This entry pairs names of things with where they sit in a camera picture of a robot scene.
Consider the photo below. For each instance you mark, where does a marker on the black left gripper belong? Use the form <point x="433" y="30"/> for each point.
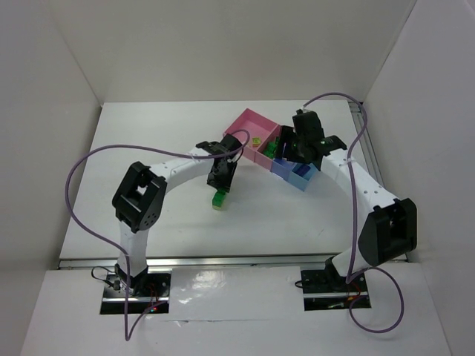
<point x="220" y="178"/>

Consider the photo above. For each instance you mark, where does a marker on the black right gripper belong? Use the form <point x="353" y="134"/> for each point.
<point x="286" y="144"/>

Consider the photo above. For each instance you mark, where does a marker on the green and yellow lego stack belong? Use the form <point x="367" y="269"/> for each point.
<point x="218" y="200"/>

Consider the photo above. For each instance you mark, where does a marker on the yellow-green sloped lego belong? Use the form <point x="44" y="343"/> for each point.
<point x="256" y="141"/>

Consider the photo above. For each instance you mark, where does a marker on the green stepped lego brick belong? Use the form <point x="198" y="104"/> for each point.
<point x="271" y="148"/>

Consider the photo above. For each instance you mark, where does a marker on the dark purple lego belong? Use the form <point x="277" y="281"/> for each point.
<point x="301" y="170"/>

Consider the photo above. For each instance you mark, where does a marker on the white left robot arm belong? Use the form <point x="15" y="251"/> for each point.
<point x="139" y="198"/>

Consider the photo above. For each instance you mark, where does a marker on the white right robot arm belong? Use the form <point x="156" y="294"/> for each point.
<point x="384" y="226"/>

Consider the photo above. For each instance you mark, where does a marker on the purple-blue container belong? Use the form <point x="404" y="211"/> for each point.
<point x="282" y="168"/>

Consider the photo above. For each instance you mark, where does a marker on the light blue container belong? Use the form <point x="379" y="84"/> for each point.
<point x="301" y="183"/>

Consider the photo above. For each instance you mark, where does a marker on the large pink container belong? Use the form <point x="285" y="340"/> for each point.
<point x="254" y="124"/>

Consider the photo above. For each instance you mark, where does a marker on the aluminium side rail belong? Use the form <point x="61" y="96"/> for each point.
<point x="366" y="145"/>

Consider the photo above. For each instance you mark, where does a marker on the aluminium front rail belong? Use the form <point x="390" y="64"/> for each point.
<point x="224" y="261"/>

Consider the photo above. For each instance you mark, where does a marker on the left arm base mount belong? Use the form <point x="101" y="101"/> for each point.
<point x="152" y="294"/>

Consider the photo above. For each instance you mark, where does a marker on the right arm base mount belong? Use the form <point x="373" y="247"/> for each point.
<point x="320" y="295"/>

